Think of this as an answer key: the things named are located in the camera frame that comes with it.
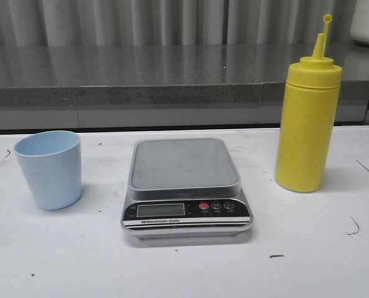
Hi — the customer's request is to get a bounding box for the yellow squeeze bottle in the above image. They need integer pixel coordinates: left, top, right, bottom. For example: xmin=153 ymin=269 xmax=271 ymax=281
xmin=275 ymin=14 xmax=343 ymax=192

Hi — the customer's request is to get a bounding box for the light blue plastic cup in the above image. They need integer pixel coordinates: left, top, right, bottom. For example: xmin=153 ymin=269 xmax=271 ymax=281
xmin=14 ymin=130 xmax=82 ymax=210

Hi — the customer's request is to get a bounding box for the silver electronic kitchen scale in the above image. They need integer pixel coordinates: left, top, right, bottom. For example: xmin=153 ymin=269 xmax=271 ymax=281
xmin=120 ymin=138 xmax=254 ymax=240

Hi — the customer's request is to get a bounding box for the grey stone counter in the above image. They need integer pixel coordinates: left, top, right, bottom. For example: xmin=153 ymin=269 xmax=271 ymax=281
xmin=0 ymin=42 xmax=369 ymax=131

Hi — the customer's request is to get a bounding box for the white kitchen appliance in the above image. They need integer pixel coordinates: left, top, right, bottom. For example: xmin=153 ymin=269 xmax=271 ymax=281
xmin=350 ymin=0 xmax=369 ymax=45

